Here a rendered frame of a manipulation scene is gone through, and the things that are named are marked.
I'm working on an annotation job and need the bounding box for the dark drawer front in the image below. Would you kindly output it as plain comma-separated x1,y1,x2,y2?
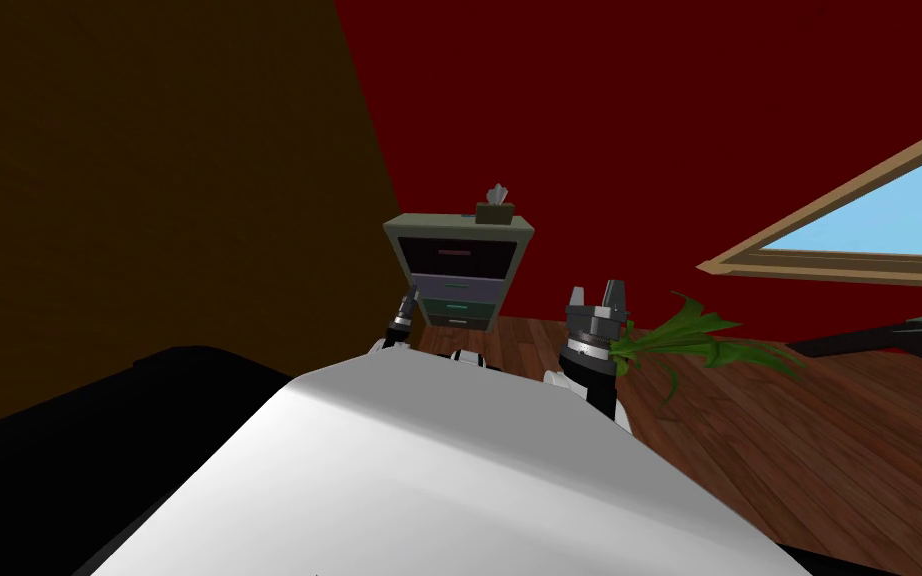
397,236,519,283

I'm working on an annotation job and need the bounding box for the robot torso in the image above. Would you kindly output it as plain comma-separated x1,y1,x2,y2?
68,348,816,576

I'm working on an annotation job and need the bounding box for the olive tissue box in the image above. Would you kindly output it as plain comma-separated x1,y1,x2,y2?
474,183,518,227

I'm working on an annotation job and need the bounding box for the wooden framed window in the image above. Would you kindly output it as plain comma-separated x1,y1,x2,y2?
695,110,922,290

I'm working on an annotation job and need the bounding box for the olive drawer cabinet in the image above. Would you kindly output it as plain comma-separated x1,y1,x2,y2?
381,211,537,334

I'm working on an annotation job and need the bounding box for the black low furniture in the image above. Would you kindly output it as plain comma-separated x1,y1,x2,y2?
783,315,922,361

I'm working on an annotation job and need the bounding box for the green drawer front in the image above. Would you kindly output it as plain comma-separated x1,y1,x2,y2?
421,296,499,321

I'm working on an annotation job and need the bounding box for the lilac grey drawer front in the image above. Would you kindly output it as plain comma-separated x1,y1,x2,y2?
412,273,509,305

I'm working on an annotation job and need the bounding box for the green leafy plant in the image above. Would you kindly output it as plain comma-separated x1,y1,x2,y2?
608,291,808,404

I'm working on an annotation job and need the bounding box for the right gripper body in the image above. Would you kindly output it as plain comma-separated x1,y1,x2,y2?
564,303,631,355

